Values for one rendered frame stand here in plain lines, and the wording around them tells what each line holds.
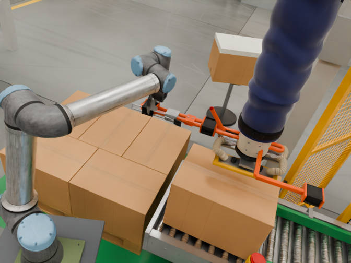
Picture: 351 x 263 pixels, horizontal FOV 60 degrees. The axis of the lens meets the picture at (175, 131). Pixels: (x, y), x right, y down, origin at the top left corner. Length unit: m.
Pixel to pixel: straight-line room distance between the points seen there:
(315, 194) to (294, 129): 1.31
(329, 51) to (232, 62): 1.25
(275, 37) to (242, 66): 2.11
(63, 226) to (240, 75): 2.41
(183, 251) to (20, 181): 1.03
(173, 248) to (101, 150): 0.98
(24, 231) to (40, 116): 0.58
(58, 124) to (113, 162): 1.34
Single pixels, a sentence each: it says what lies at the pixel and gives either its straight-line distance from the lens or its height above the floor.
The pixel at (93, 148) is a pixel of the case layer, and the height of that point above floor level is 0.54.
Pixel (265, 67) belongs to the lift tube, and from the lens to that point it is 1.34.
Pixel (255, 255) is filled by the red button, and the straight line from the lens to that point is 1.52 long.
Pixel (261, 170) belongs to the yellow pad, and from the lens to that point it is 1.65.
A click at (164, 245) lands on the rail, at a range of 1.98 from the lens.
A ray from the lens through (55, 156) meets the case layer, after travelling 2.45.
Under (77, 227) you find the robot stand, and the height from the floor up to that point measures 0.75.
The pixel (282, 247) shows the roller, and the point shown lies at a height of 0.54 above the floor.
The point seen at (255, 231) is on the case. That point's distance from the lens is 1.83.
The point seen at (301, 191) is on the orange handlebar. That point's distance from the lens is 1.48.
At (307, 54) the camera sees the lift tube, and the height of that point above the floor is 1.83.
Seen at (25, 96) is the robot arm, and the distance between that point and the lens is 1.16.
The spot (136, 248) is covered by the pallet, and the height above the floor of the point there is 0.09.
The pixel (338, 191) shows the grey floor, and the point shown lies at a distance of 3.73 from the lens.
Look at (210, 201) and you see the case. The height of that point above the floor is 0.94.
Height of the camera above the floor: 2.28
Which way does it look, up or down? 40 degrees down
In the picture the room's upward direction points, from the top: 12 degrees clockwise
